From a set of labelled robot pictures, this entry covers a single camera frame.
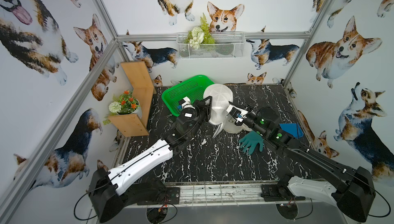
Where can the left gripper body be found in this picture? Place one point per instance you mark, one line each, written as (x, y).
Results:
(200, 109)

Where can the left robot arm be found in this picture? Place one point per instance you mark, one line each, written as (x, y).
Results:
(111, 191)

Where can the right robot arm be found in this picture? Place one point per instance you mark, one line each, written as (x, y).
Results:
(354, 192)

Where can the green plastic basket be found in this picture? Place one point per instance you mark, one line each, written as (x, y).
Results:
(193, 88)

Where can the green rubber glove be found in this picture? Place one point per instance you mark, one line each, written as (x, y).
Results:
(250, 141)

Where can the wooden shelf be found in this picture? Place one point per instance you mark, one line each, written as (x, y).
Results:
(143, 90)

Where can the potted flower plant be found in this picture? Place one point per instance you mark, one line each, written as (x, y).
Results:
(125, 104)

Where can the white flower fern bouquet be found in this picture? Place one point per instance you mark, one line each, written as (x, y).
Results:
(200, 35)

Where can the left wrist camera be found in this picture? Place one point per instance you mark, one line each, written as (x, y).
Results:
(185, 103)

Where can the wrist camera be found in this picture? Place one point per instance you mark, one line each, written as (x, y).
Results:
(239, 114)
(185, 103)

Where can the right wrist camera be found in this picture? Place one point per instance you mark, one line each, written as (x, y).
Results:
(239, 114)

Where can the white wire wall basket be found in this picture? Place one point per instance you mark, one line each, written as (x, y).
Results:
(226, 45)

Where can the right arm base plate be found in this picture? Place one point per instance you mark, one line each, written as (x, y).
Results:
(272, 193)

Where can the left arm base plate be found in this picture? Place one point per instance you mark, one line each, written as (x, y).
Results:
(169, 195)

